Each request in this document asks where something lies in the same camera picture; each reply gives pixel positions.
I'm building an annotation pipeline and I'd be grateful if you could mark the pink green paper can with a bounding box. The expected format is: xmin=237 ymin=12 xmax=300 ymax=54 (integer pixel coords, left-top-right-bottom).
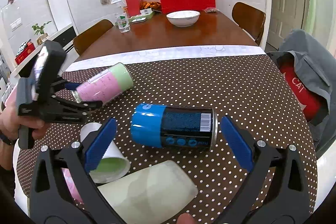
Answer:
xmin=72 ymin=63 xmax=134 ymax=105

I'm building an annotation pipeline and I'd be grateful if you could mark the pink cup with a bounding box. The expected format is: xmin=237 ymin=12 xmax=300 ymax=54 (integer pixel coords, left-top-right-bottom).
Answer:
xmin=62 ymin=168 xmax=83 ymax=203

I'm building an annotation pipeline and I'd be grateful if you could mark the white cup green inside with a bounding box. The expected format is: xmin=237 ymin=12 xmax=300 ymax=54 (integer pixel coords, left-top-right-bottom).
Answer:
xmin=80 ymin=122 xmax=130 ymax=184

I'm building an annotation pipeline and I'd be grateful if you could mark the pale green cup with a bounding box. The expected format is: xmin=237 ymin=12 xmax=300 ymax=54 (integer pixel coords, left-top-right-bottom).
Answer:
xmin=98 ymin=160 xmax=198 ymax=223

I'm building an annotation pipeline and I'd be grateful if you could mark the person's left hand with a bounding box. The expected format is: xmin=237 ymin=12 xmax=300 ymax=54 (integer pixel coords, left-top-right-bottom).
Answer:
xmin=1 ymin=102 xmax=51 ymax=140

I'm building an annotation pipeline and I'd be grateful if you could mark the person's right hand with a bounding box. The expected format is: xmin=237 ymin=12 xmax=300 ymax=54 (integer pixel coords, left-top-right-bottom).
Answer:
xmin=177 ymin=213 xmax=196 ymax=224

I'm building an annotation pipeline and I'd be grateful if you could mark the white black sideboard cabinet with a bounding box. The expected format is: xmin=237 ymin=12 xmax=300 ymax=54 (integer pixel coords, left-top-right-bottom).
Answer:
xmin=0 ymin=24 xmax=78 ymax=88

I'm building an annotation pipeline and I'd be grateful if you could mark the red box on sideboard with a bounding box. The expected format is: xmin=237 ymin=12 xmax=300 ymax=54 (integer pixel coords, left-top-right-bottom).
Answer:
xmin=15 ymin=39 xmax=35 ymax=65

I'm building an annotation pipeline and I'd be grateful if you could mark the left brown wooden chair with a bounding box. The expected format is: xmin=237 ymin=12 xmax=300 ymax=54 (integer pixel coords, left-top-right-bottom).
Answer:
xmin=73 ymin=19 xmax=113 ymax=56

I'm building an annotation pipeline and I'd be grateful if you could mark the brown wooden chair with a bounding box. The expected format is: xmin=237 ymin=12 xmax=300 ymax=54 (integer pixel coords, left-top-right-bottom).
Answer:
xmin=73 ymin=19 xmax=113 ymax=56
xmin=232 ymin=2 xmax=266 ymax=46

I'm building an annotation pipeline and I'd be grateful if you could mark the small potted plant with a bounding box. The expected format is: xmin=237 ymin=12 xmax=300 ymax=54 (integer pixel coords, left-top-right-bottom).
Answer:
xmin=31 ymin=21 xmax=51 ymax=46

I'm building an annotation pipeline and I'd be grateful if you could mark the clear spray bottle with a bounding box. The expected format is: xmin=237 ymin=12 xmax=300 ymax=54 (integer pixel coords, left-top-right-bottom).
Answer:
xmin=111 ymin=0 xmax=130 ymax=33

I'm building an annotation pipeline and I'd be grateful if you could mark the red cushion with letters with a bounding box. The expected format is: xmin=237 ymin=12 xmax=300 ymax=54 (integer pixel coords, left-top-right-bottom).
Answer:
xmin=280 ymin=62 xmax=322 ymax=122

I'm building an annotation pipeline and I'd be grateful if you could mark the small red envelope box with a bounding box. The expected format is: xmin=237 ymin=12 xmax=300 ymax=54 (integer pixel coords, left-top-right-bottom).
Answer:
xmin=126 ymin=0 xmax=143 ymax=17

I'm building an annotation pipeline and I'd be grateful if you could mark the green tray on table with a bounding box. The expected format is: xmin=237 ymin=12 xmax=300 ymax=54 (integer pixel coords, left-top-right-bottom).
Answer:
xmin=129 ymin=11 xmax=155 ymax=23

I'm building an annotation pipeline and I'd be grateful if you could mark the blue black can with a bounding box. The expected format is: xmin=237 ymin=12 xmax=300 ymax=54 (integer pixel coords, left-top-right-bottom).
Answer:
xmin=130 ymin=103 xmax=218 ymax=149

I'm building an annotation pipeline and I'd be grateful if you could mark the brown polka dot tablecloth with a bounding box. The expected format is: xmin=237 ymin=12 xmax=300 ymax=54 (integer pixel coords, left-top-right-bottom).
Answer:
xmin=17 ymin=52 xmax=309 ymax=223

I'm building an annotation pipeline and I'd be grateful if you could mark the orange snack pile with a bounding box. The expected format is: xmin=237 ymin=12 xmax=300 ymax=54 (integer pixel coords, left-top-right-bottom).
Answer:
xmin=139 ymin=1 xmax=162 ymax=12

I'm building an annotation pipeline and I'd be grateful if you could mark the white ceramic bowl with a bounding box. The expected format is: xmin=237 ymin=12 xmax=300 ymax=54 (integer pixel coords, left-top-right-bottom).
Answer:
xmin=166 ymin=10 xmax=201 ymax=27

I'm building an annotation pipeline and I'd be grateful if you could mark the grey jacket on chair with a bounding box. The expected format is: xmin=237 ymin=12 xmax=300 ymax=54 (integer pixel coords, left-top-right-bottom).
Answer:
xmin=268 ymin=30 xmax=335 ymax=158

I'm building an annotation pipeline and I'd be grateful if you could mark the right brown wooden chair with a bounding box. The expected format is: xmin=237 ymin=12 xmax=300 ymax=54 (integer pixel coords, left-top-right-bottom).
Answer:
xmin=232 ymin=2 xmax=266 ymax=46

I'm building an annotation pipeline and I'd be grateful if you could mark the white door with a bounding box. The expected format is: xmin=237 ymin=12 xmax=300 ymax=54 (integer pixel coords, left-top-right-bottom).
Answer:
xmin=267 ymin=0 xmax=305 ymax=49

